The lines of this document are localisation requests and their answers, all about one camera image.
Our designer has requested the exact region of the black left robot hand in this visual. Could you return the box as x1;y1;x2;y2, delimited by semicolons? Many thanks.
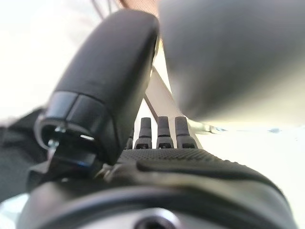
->
16;9;298;229

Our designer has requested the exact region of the grey robot body shell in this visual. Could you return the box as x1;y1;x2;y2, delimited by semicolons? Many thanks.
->
158;0;305;126

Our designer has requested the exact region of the dark grey cloth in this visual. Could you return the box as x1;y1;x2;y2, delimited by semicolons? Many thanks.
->
0;108;52;203

